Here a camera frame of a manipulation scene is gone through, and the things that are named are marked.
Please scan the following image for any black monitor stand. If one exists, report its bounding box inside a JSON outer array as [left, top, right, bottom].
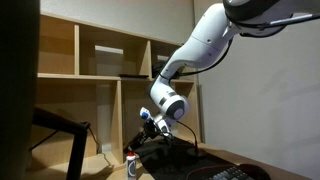
[[30, 106, 92, 180]]

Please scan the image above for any flat black object on shelf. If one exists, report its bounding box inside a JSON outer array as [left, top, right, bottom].
[[118, 74, 149, 79]]

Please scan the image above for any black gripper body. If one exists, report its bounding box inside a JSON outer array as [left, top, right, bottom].
[[143, 121, 164, 139]]

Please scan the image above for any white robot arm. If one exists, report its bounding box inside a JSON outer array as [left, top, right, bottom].
[[123, 0, 320, 153]]

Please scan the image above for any white bottle red cap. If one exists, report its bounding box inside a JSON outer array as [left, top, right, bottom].
[[126, 151, 136, 180]]

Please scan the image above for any white cable on desk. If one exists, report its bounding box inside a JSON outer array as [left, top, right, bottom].
[[88, 128, 116, 169]]

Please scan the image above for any black gooseneck microphone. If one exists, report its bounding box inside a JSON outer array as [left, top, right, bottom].
[[178, 121, 207, 158]]

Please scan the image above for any black case on shelf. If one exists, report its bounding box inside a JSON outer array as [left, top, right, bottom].
[[152, 62, 165, 78]]

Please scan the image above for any wooden shelf unit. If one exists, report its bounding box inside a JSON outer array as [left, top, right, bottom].
[[31, 12, 202, 171]]

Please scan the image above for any black monitor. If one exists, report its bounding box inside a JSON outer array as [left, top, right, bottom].
[[0, 0, 40, 180]]

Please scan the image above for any black desk mat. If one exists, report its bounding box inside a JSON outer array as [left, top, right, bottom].
[[135, 138, 232, 180]]

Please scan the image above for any grey mechanical keyboard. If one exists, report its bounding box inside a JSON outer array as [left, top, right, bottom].
[[204, 166, 254, 180]]

